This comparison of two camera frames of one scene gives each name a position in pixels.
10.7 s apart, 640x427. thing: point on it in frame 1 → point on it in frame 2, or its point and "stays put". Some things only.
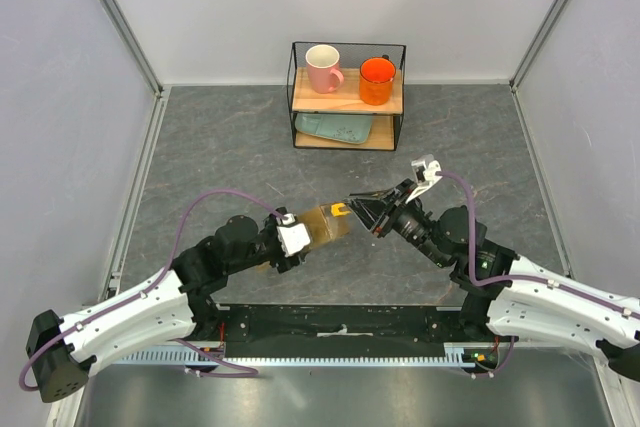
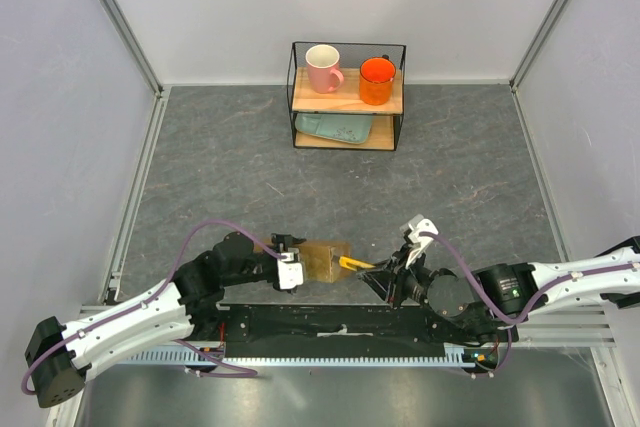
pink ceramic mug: x=323 y=72 stays put
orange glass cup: x=376 y=80 stays put
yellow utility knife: x=336 y=212 → x=352 y=263
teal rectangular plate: x=352 y=128 stays put
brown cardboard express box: x=322 y=226 → x=320 y=261
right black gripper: x=375 y=213 → x=390 y=275
